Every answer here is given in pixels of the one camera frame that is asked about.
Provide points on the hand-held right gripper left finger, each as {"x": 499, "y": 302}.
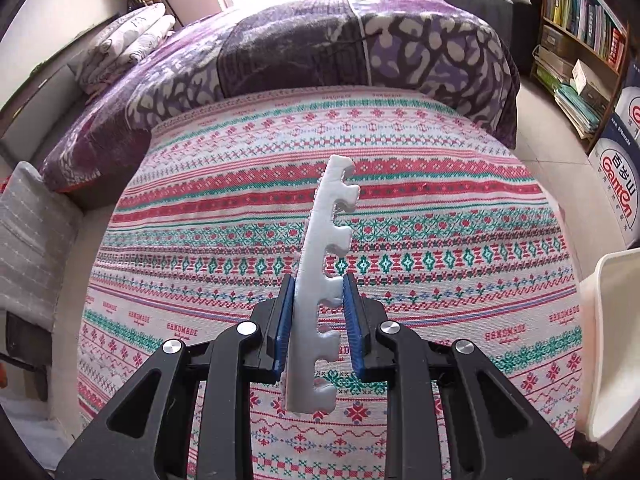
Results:
{"x": 286, "y": 320}

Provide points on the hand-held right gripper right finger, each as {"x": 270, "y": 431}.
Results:
{"x": 352, "y": 325}

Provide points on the white notched foam strip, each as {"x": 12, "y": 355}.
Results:
{"x": 312, "y": 270}

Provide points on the white plastic bin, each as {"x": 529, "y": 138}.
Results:
{"x": 615, "y": 340}

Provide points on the striped patterned bed sheet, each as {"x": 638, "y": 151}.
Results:
{"x": 200, "y": 240}

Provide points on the grey striped pillow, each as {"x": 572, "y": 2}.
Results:
{"x": 35, "y": 240}

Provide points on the purple patterned blanket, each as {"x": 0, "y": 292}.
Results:
{"x": 300, "y": 45}

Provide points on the blue bottled water carton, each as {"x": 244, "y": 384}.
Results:
{"x": 612, "y": 195}
{"x": 631, "y": 110}

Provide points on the stack of teal books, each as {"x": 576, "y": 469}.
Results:
{"x": 577, "y": 110}

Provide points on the stack of white papers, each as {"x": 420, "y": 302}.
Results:
{"x": 550, "y": 70}

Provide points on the folded floral quilt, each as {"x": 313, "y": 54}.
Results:
{"x": 125, "y": 40}

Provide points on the dark bed headboard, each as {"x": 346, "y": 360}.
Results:
{"x": 45, "y": 90}

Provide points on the black bench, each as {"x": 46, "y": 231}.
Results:
{"x": 500, "y": 20}

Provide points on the white box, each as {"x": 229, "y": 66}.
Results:
{"x": 590, "y": 82}

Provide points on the wooden bookshelf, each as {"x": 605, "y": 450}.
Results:
{"x": 537, "y": 35}

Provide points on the grey box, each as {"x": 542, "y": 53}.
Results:
{"x": 555, "y": 42}

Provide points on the row of upright books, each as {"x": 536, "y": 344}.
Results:
{"x": 585, "y": 10}

